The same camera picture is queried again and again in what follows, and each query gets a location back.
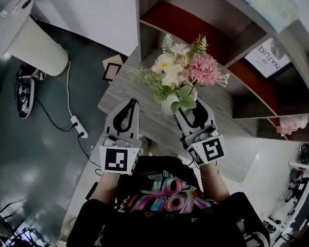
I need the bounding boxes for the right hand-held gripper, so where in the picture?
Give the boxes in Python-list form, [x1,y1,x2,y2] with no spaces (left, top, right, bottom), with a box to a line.
[173,98,226,167]

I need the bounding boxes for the thin gold bracelet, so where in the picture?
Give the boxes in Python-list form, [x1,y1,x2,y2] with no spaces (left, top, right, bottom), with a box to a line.
[200,168,220,180]

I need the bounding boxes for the wooden shelf unit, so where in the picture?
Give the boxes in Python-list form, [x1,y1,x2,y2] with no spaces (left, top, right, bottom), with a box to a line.
[97,0,309,184]

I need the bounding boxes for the white cylindrical appliance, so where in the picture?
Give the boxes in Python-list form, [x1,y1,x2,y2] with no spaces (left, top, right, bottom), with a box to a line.
[0,0,70,78]

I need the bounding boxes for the white power strip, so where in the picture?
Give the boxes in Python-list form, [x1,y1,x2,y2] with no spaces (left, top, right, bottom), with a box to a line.
[70,115,89,139]

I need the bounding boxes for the person's right forearm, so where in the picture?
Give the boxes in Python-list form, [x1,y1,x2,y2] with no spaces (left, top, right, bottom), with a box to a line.
[199,162,231,204]

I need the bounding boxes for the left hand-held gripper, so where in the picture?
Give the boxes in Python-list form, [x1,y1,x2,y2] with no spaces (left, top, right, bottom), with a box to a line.
[99,98,143,176]

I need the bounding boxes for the black metal stand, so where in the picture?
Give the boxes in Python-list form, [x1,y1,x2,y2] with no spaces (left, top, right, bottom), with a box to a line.
[0,199,47,247]

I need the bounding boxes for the person's left forearm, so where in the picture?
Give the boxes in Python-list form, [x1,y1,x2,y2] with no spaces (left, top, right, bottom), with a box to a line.
[91,172,119,206]

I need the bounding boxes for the wooden picture frame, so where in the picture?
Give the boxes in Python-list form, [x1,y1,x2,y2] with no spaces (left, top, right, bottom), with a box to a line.
[102,54,130,82]

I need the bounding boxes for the pink white flowers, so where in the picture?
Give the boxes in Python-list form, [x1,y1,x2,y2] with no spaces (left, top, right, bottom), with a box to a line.
[130,33,231,117]

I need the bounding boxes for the leaf print framed picture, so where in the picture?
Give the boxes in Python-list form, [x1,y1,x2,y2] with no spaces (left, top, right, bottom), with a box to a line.
[244,37,295,80]

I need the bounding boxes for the pink plush toy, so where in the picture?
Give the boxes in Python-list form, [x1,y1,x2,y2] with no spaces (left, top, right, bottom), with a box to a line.
[276,114,309,137]

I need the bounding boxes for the black flat device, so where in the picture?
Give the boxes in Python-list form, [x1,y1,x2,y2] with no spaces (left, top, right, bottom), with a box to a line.
[85,181,99,201]

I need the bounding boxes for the black printed t-shirt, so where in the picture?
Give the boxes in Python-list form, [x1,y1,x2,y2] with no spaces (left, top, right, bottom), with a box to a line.
[73,155,271,247]

